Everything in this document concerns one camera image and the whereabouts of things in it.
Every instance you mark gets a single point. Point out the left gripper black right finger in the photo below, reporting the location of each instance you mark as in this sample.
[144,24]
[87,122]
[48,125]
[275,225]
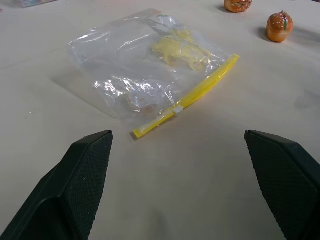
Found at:
[285,185]

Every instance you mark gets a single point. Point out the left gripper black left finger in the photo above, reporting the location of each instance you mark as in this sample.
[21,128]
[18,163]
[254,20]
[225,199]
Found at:
[72,190]

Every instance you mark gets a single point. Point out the clear zip bag yellow seal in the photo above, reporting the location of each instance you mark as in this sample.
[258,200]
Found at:
[120,57]

